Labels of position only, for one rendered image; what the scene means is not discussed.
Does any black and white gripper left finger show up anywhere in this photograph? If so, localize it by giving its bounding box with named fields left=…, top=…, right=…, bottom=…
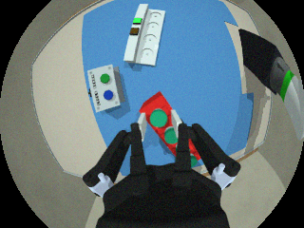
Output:
left=83, top=112, right=151, bottom=198

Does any blue flat mat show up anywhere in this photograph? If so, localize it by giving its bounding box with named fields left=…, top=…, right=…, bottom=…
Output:
left=82, top=0, right=254, bottom=165

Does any red tube rack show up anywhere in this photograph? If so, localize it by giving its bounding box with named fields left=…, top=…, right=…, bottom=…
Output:
left=139, top=92, right=201, bottom=160

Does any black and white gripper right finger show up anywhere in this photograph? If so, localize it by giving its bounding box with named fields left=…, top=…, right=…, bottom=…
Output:
left=171, top=109, right=241, bottom=196

